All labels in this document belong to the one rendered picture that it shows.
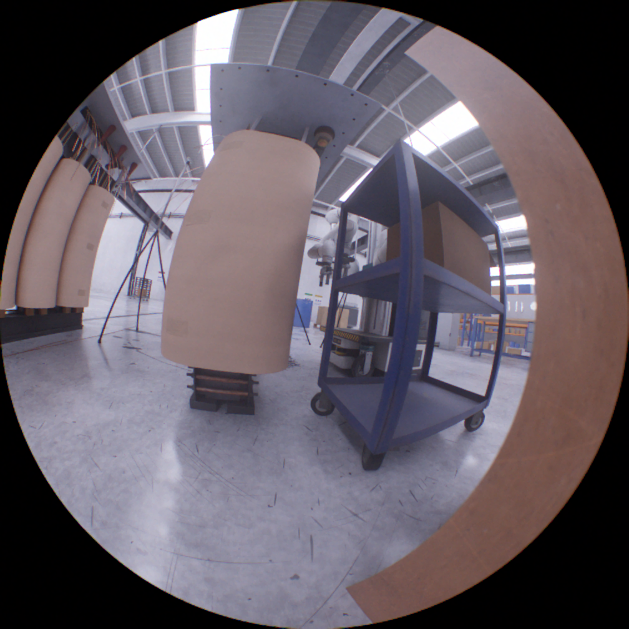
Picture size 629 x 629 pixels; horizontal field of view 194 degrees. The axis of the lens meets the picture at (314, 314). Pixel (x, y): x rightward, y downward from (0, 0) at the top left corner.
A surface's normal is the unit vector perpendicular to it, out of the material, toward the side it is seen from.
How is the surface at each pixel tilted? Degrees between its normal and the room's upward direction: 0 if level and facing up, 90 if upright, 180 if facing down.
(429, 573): 90
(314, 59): 180
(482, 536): 90
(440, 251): 90
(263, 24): 174
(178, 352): 90
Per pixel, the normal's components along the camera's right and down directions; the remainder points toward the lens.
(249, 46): -0.23, 0.97
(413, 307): 0.26, 0.03
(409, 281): -0.95, -0.14
